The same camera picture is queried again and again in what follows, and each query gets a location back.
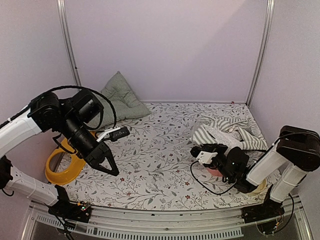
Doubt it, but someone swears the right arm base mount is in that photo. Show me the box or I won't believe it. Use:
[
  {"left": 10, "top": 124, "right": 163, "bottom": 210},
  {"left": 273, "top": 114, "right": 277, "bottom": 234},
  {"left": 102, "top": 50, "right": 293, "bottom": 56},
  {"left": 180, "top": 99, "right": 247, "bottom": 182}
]
[{"left": 241, "top": 187, "right": 285, "bottom": 223}]

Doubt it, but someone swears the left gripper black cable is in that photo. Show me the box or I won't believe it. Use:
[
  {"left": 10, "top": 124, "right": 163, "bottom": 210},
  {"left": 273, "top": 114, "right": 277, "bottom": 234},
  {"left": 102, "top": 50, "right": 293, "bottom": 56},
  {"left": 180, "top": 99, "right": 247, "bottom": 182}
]
[{"left": 48, "top": 85, "right": 118, "bottom": 133}]

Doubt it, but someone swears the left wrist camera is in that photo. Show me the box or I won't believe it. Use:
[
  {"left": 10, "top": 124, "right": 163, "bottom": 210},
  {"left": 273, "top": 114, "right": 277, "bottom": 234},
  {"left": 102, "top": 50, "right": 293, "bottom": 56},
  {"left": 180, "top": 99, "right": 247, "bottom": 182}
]
[{"left": 95, "top": 126, "right": 130, "bottom": 142}]

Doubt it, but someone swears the left aluminium corner post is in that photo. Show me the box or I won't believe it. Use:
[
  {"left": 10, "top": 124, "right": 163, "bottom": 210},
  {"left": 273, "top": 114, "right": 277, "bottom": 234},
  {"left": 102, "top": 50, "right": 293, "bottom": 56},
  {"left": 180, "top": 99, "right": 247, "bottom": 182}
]
[{"left": 56, "top": 0, "right": 82, "bottom": 87}]

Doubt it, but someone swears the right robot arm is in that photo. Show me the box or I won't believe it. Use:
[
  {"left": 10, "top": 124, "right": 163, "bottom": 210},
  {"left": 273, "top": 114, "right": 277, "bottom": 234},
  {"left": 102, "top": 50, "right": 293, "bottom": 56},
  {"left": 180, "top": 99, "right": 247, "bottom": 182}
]
[{"left": 190, "top": 125, "right": 320, "bottom": 218}]

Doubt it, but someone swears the aluminium corner post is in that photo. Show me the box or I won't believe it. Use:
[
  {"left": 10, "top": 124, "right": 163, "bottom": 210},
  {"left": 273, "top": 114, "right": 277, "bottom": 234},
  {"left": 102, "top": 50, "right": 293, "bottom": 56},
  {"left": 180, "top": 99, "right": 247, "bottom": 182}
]
[
  {"left": 245, "top": 0, "right": 275, "bottom": 108},
  {"left": 56, "top": 0, "right": 82, "bottom": 87}
]

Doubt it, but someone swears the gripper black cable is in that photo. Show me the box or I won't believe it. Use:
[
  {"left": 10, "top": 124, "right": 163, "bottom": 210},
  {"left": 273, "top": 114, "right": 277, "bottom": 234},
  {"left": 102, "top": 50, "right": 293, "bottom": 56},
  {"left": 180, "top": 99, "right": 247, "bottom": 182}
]
[
  {"left": 48, "top": 85, "right": 118, "bottom": 133},
  {"left": 189, "top": 148, "right": 268, "bottom": 196}
]

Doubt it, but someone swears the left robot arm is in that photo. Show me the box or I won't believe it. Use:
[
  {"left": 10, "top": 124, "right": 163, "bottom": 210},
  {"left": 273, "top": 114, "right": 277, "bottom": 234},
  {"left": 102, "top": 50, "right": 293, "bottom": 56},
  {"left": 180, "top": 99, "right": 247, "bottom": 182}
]
[{"left": 0, "top": 87, "right": 119, "bottom": 217}]

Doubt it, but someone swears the front aluminium rail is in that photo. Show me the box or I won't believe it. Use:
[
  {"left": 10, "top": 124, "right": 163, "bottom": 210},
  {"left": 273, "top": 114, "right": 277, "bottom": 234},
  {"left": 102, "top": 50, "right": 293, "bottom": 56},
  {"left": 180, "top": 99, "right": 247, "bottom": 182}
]
[{"left": 21, "top": 194, "right": 313, "bottom": 240}]

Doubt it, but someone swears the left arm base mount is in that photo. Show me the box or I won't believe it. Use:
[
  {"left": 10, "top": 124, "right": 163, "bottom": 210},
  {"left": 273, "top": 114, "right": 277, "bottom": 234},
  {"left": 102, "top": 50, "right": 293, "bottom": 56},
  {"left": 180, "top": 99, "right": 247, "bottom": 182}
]
[{"left": 48, "top": 185, "right": 92, "bottom": 223}]

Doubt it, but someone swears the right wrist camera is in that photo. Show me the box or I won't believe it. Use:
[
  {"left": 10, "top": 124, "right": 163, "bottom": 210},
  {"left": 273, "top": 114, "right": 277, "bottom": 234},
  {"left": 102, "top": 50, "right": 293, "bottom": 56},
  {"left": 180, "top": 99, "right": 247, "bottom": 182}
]
[{"left": 190, "top": 146, "right": 218, "bottom": 165}]

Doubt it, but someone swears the pink pet bowl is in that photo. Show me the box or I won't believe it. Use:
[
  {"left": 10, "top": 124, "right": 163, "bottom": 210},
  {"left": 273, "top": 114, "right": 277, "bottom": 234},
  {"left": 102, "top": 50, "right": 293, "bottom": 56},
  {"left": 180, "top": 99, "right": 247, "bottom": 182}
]
[{"left": 206, "top": 167, "right": 223, "bottom": 177}]

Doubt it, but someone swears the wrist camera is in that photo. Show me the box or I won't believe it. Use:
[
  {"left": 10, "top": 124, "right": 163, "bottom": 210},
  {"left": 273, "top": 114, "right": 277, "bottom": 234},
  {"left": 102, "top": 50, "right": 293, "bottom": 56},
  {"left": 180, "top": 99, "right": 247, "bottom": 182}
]
[
  {"left": 190, "top": 146, "right": 218, "bottom": 165},
  {"left": 95, "top": 126, "right": 130, "bottom": 142}
]

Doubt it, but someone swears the green striped pet tent fabric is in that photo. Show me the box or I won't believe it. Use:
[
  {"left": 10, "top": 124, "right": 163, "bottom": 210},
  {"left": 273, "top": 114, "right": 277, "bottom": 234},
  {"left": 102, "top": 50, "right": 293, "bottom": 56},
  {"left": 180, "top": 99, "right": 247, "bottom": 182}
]
[{"left": 190, "top": 116, "right": 268, "bottom": 151}]

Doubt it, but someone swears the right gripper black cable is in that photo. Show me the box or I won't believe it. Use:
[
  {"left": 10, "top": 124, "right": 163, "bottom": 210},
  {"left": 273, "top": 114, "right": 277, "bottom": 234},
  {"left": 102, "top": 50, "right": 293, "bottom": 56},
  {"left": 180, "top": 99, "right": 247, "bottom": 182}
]
[{"left": 189, "top": 148, "right": 268, "bottom": 196}]

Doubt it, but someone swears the green checkered cushion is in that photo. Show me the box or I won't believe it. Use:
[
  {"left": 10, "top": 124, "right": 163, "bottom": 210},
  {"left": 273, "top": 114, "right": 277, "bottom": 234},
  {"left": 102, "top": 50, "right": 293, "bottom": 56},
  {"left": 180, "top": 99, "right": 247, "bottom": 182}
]
[{"left": 87, "top": 71, "right": 151, "bottom": 128}]

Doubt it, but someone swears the cream pet bowl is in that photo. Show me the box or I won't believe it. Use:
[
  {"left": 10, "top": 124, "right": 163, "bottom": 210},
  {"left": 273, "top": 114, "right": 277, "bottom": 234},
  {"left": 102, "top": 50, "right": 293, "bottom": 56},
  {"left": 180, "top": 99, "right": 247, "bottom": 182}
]
[{"left": 248, "top": 178, "right": 267, "bottom": 197}]

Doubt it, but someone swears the right aluminium corner post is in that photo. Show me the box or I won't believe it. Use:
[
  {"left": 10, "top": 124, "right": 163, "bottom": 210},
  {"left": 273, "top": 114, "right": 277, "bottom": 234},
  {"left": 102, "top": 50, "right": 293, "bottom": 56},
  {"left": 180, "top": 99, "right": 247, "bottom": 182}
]
[{"left": 245, "top": 0, "right": 275, "bottom": 108}]

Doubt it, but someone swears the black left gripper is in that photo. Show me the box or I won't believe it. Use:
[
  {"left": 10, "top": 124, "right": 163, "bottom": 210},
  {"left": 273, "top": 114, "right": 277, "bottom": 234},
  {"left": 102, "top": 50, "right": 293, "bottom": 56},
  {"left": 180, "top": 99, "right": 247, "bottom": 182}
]
[{"left": 59, "top": 112, "right": 120, "bottom": 177}]

